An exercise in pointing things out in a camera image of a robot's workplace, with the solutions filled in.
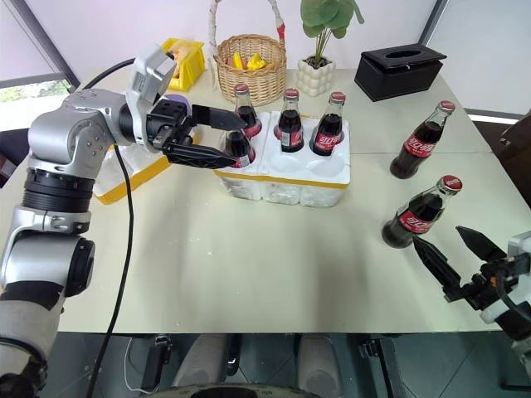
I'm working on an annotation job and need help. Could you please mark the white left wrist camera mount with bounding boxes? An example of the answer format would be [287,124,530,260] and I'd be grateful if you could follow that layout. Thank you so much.
[124,42,178,155]

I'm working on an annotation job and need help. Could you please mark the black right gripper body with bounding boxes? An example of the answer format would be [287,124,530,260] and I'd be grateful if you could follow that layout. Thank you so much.
[442,257,520,312]

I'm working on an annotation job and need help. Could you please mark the white bubble plant pot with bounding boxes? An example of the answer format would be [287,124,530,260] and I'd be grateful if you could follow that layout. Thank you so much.
[297,56,337,99]

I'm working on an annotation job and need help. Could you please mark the white foam crate yellow tape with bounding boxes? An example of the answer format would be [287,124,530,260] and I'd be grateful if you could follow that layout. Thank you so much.
[212,109,352,208]

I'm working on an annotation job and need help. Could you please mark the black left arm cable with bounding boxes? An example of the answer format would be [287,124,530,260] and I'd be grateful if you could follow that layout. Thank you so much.
[82,57,136,398]

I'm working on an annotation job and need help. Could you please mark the purple round object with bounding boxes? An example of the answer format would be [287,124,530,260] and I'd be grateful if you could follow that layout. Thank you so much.
[158,95,192,111]

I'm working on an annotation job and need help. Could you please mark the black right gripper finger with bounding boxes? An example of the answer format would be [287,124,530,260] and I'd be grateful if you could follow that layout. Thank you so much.
[412,234,462,288]
[455,226,509,263]

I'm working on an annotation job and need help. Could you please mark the wicker basket with handle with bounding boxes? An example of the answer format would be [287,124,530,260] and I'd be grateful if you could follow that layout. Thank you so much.
[208,0,289,108]

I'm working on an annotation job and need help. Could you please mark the grey rounded shape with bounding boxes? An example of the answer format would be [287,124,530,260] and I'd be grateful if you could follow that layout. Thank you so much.
[171,333,228,391]
[297,333,344,391]

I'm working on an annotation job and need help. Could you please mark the beige items in bin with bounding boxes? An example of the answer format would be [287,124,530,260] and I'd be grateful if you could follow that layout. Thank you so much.
[166,42,197,79]

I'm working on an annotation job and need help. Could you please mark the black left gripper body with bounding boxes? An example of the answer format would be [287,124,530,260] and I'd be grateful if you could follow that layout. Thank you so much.
[145,100,197,157]

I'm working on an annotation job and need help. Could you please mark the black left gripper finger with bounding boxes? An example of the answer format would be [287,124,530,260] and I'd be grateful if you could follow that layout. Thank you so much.
[162,143,238,171]
[190,104,251,132]

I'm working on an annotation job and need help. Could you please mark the green leafy plant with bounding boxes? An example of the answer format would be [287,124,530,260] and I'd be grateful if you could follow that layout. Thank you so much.
[300,0,367,67]

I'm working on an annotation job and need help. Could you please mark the black tissue box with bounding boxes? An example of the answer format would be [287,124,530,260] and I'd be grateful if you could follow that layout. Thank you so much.
[353,41,449,103]

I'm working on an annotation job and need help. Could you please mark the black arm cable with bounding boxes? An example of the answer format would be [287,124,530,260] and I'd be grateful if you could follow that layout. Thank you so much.
[496,265,531,325]
[82,57,136,398]

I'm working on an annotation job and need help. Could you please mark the dark brown chair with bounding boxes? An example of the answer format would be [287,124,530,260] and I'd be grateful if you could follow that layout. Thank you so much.
[499,108,531,167]

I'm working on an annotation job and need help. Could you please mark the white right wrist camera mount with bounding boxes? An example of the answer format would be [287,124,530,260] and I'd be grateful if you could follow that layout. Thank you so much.
[480,231,531,329]

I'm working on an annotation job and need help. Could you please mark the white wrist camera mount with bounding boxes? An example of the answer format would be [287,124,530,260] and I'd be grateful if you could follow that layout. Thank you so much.
[124,42,178,155]
[480,231,531,329]

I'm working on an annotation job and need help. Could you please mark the white foam box yellow tape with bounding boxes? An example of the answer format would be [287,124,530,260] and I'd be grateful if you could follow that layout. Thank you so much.
[92,123,201,206]

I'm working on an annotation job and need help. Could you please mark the yellow toy in basket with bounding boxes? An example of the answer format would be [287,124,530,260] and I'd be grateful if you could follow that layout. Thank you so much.
[230,51,267,70]

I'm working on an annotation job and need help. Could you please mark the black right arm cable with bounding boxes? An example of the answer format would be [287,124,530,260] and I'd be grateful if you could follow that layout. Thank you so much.
[496,265,531,325]

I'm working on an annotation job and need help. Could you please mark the glass cola bottle red cap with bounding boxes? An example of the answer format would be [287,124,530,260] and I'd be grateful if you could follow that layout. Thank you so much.
[233,83,264,140]
[310,91,348,158]
[389,99,457,181]
[381,174,464,250]
[223,129,256,169]
[273,87,305,154]

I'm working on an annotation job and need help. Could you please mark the yellow plastic bin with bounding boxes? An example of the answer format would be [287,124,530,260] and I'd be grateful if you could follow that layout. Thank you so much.
[160,37,207,92]

